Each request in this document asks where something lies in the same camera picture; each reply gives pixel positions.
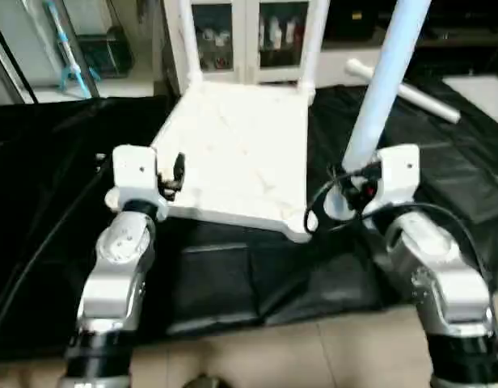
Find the white plastic table top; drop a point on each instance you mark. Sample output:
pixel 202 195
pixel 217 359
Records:
pixel 241 153

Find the white plastic table leg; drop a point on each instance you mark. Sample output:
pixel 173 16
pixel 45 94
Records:
pixel 382 89
pixel 188 44
pixel 419 99
pixel 314 44

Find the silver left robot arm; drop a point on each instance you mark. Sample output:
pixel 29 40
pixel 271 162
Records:
pixel 116 275

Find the black work mat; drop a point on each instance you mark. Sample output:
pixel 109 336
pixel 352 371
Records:
pixel 249 275

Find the white glass door cabinet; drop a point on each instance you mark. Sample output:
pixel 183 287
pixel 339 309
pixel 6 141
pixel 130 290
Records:
pixel 249 40

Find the teal plastic object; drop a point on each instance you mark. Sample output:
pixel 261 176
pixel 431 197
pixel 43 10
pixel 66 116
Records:
pixel 71 56

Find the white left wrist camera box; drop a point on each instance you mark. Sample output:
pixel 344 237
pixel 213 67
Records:
pixel 136 178

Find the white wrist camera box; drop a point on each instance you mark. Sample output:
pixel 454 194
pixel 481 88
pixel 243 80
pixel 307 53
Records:
pixel 398 178
pixel 136 178

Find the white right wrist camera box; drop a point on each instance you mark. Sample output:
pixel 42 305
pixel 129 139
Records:
pixel 398 178

